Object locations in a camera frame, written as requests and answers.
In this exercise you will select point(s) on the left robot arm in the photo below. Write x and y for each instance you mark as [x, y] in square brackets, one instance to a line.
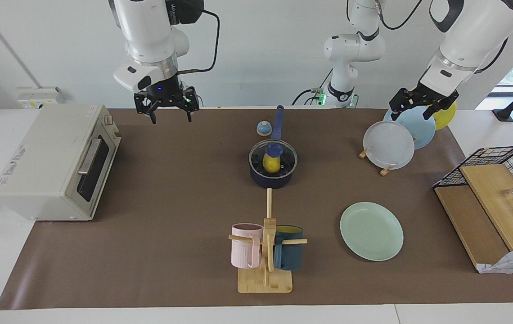
[472, 31]

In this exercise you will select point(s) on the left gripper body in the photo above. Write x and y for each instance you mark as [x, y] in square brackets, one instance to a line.
[436, 96]

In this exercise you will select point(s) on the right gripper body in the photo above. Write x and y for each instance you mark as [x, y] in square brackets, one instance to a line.
[164, 92]

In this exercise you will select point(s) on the wooden plate rack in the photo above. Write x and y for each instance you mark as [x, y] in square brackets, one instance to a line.
[386, 171]

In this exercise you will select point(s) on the yellow plate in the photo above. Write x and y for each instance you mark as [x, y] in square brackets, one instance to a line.
[446, 118]

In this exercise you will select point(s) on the mint green plate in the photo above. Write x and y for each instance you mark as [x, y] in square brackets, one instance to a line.
[371, 231]

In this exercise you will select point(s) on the wooden mug tree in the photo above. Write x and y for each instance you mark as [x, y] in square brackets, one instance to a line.
[267, 279]

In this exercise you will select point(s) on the cream toaster oven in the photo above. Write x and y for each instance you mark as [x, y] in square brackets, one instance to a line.
[45, 162]

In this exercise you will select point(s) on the wooden board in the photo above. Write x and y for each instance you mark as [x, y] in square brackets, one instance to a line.
[468, 220]
[495, 193]

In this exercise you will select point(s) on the white wall socket box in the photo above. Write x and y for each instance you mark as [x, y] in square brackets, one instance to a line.
[40, 97]

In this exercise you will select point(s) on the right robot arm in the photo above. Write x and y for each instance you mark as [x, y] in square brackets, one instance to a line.
[148, 31]

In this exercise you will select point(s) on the light blue plate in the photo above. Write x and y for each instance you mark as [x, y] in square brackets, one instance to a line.
[420, 128]

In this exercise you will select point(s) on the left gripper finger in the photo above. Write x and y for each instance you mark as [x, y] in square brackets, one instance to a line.
[402, 102]
[436, 110]

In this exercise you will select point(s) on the small blue dome knob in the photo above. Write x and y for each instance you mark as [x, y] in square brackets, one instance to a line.
[263, 128]

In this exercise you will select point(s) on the dark blue mug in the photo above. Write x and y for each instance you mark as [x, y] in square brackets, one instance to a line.
[290, 254]

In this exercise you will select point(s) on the pink ribbed mug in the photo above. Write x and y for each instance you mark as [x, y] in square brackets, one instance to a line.
[245, 247]

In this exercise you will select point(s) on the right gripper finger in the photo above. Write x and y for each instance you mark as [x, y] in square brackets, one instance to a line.
[145, 105]
[191, 102]

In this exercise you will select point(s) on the glass lid with blue knob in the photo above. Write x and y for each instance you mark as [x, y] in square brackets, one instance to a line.
[285, 157]

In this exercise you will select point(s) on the yellow potato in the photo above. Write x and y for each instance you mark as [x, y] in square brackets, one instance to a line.
[272, 164]

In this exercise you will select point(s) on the dark blue pot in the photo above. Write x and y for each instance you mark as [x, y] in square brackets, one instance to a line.
[278, 121]

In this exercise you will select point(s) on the pale grey plate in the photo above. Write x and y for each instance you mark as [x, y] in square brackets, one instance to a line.
[388, 145]

